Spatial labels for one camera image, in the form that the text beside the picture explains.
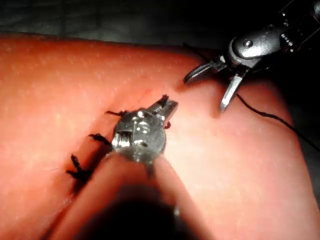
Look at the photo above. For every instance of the right arm needle driver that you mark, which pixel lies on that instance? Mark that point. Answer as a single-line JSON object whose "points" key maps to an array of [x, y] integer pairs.
{"points": [[257, 45]]}

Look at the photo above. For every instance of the right arm needle driver jaw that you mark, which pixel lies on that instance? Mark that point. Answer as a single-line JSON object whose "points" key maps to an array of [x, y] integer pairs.
{"points": [[231, 91], [200, 73]]}

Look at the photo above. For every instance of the left arm needle driver jaw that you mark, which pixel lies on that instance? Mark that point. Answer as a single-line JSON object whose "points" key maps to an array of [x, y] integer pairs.
{"points": [[156, 107], [170, 110]]}

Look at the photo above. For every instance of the left arm needle driver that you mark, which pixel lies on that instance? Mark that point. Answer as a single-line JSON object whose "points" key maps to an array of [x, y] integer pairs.
{"points": [[140, 135]]}

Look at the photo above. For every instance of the dark right arm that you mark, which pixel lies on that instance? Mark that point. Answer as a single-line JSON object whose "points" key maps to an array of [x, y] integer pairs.
{"points": [[303, 20]]}

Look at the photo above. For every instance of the dark left arm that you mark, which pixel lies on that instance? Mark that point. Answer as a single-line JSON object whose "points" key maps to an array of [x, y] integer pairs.
{"points": [[130, 200]]}

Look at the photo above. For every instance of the black thread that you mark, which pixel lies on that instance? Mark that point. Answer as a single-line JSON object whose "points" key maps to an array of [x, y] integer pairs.
{"points": [[275, 117]]}

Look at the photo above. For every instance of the black stitching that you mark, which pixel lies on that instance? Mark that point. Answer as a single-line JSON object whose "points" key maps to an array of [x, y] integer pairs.
{"points": [[80, 167]]}

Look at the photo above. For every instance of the tissue pad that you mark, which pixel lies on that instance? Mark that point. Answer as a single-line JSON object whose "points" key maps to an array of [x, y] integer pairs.
{"points": [[225, 162]]}

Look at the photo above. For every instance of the grey cloth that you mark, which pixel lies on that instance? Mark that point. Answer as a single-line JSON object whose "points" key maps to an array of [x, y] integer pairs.
{"points": [[100, 17]]}

